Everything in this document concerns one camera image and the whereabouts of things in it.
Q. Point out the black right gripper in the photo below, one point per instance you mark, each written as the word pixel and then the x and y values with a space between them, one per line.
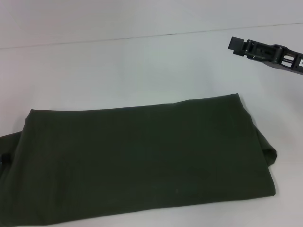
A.
pixel 293 65

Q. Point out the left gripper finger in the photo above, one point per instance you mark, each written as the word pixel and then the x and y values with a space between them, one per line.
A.
pixel 4 159

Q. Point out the dark green FREE t-shirt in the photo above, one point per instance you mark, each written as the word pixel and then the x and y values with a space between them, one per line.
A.
pixel 142 153

